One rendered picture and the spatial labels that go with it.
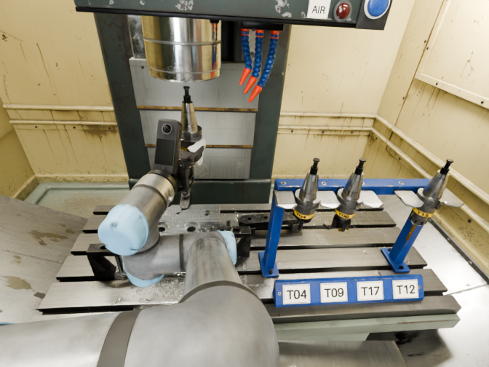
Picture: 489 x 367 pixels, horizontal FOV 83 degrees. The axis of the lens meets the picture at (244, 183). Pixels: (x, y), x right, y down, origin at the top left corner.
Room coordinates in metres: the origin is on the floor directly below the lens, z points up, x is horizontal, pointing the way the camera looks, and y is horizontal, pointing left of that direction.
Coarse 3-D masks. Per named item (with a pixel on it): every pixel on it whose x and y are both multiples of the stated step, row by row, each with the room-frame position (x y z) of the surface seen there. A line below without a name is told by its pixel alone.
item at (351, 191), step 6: (354, 174) 0.55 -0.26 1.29; (360, 174) 0.55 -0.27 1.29; (348, 180) 0.57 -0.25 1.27; (354, 180) 0.55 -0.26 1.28; (360, 180) 0.55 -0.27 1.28; (348, 186) 0.55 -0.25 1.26; (354, 186) 0.55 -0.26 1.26; (360, 186) 0.55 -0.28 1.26; (342, 192) 0.56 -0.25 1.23; (348, 192) 0.55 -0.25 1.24; (354, 192) 0.54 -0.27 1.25; (360, 192) 0.55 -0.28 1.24; (348, 198) 0.54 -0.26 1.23; (354, 198) 0.54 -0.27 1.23
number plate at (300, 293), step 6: (288, 288) 0.48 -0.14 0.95; (294, 288) 0.48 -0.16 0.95; (300, 288) 0.48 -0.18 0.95; (306, 288) 0.48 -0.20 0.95; (288, 294) 0.47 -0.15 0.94; (294, 294) 0.47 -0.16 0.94; (300, 294) 0.47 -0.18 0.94; (306, 294) 0.47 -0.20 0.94; (288, 300) 0.46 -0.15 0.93; (294, 300) 0.46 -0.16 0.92; (300, 300) 0.46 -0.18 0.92; (306, 300) 0.46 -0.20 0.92
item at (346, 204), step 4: (340, 192) 0.57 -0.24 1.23; (340, 196) 0.56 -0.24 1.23; (360, 196) 0.56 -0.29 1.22; (340, 200) 0.55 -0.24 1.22; (344, 200) 0.54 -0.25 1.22; (348, 200) 0.54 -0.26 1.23; (356, 200) 0.54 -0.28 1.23; (360, 200) 0.54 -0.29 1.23; (344, 204) 0.54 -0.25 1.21; (348, 204) 0.53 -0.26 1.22; (352, 204) 0.54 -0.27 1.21; (356, 204) 0.54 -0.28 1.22; (360, 204) 0.54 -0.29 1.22; (344, 208) 0.54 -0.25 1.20; (348, 208) 0.53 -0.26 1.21; (352, 208) 0.54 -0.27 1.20; (356, 208) 0.53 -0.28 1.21
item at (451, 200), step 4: (444, 192) 0.62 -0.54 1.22; (448, 192) 0.62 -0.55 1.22; (448, 196) 0.60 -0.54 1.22; (452, 196) 0.60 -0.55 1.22; (448, 200) 0.58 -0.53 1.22; (452, 200) 0.58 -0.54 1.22; (456, 200) 0.58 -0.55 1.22; (460, 200) 0.59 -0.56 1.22; (448, 204) 0.57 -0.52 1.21; (452, 204) 0.57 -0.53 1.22; (456, 204) 0.57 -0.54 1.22; (460, 204) 0.57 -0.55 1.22
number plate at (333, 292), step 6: (324, 288) 0.49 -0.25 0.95; (330, 288) 0.49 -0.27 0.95; (336, 288) 0.49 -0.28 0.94; (342, 288) 0.49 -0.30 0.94; (324, 294) 0.48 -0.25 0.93; (330, 294) 0.48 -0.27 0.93; (336, 294) 0.48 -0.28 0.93; (342, 294) 0.48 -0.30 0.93; (324, 300) 0.47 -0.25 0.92; (330, 300) 0.47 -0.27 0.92; (336, 300) 0.47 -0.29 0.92; (342, 300) 0.47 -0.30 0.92
